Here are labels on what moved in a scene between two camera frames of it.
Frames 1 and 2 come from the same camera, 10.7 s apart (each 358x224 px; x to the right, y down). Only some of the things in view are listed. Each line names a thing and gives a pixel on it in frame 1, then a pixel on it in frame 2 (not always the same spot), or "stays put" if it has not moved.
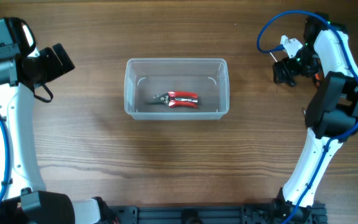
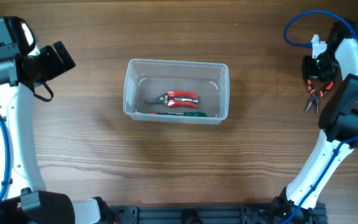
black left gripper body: [48, 65] stays put
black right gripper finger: [281, 74] to [307, 68]
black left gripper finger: [66, 61] stays put
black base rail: [215, 214] stays put
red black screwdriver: [273, 56] to [166, 113]
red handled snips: [178, 98] stays put
